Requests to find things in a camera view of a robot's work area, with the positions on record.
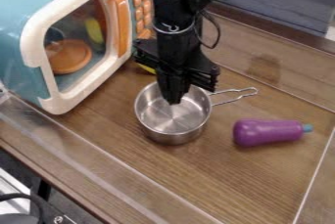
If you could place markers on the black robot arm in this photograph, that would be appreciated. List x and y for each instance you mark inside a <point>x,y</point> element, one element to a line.
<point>173,52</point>

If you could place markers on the orange microwave turntable plate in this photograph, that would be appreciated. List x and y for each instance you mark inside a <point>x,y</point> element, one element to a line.
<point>69,55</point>

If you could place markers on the yellow toy banana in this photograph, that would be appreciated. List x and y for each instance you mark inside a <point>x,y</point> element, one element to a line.
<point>149,69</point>

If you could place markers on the purple toy eggplant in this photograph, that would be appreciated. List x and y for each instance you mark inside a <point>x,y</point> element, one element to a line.
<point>254,132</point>

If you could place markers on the silver pot with handle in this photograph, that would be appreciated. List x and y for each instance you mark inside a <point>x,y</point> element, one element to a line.
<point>176,124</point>

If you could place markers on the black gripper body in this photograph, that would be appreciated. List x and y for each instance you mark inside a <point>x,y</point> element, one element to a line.
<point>201,69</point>

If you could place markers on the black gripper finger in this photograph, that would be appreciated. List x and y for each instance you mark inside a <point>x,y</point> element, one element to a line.
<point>165,83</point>
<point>181,87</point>

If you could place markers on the blue toy microwave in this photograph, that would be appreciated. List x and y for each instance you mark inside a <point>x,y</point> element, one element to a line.
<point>106,24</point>

